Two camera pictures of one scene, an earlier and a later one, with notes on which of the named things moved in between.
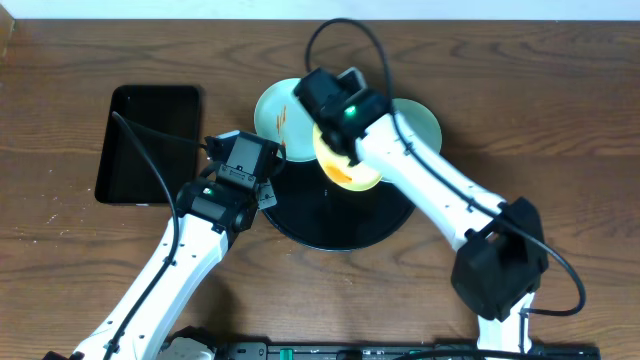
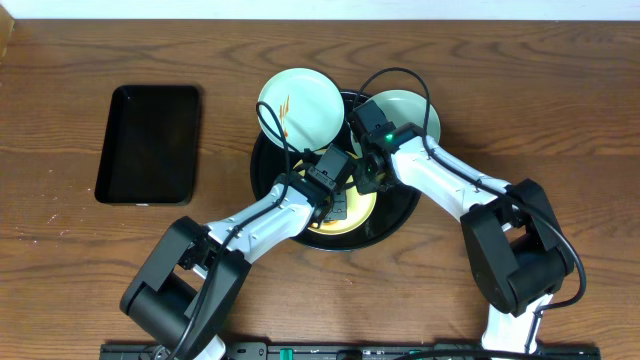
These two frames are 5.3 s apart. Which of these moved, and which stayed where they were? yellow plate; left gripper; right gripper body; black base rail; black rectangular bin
Moved: yellow plate; right gripper body; left gripper
Stayed: black base rail; black rectangular bin
